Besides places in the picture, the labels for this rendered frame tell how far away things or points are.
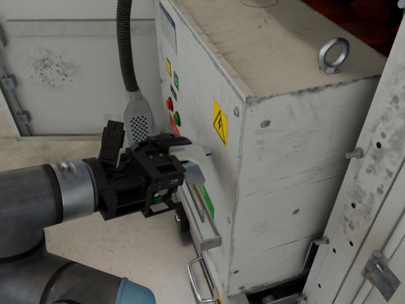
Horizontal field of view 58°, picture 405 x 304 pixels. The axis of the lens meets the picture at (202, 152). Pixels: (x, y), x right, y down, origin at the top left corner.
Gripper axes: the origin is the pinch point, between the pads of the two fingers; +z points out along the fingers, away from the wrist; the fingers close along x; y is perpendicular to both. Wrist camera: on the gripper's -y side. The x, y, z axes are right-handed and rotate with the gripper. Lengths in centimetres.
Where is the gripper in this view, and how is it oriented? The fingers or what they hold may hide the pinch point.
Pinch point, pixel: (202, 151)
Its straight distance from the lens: 60.2
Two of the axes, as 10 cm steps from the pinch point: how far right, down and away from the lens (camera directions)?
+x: 2.1, -8.2, -5.3
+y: 5.6, 5.5, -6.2
